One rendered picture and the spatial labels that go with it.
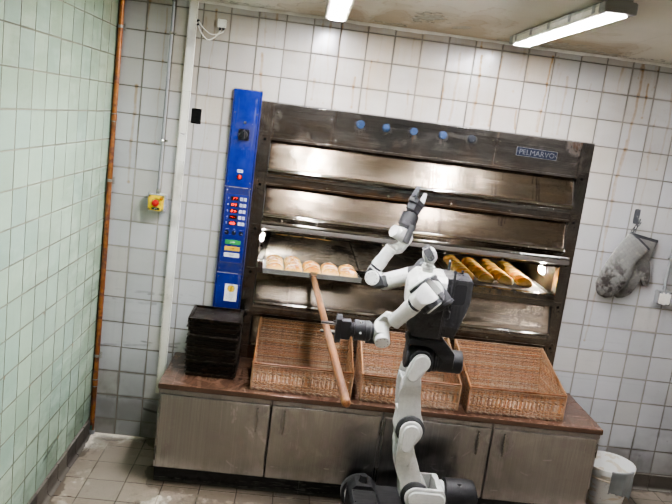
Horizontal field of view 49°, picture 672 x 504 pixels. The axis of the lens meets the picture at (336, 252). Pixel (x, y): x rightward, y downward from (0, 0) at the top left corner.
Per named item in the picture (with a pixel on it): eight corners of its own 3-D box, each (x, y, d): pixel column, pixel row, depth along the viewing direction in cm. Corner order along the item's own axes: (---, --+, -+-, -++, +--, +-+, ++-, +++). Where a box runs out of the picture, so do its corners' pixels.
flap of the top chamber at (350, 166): (267, 172, 422) (271, 139, 426) (570, 210, 433) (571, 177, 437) (267, 171, 418) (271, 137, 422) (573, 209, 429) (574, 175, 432)
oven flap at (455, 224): (262, 217, 427) (266, 184, 430) (562, 253, 438) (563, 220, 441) (262, 215, 423) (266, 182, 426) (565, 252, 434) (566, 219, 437)
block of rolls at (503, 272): (441, 260, 514) (442, 252, 513) (508, 268, 517) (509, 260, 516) (459, 279, 454) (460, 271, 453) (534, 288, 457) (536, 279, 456)
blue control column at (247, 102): (230, 346, 639) (257, 95, 600) (249, 348, 640) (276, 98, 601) (198, 445, 449) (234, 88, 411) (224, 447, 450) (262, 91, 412)
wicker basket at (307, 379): (254, 359, 442) (259, 315, 437) (347, 369, 445) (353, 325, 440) (248, 389, 394) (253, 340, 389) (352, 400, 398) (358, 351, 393)
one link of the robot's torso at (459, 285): (457, 330, 371) (468, 261, 365) (465, 350, 338) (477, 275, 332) (398, 322, 372) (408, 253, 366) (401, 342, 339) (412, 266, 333)
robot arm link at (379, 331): (364, 334, 305) (391, 336, 305) (364, 315, 313) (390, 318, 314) (360, 352, 312) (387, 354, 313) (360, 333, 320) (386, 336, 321)
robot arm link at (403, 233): (408, 223, 384) (399, 243, 383) (394, 214, 377) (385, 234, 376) (422, 227, 375) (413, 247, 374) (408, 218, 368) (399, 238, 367)
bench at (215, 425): (168, 440, 451) (176, 350, 441) (551, 478, 466) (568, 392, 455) (148, 485, 396) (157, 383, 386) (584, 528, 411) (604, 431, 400)
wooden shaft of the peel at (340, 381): (350, 409, 231) (351, 400, 230) (341, 408, 230) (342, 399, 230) (315, 281, 398) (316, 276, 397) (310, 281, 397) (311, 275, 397)
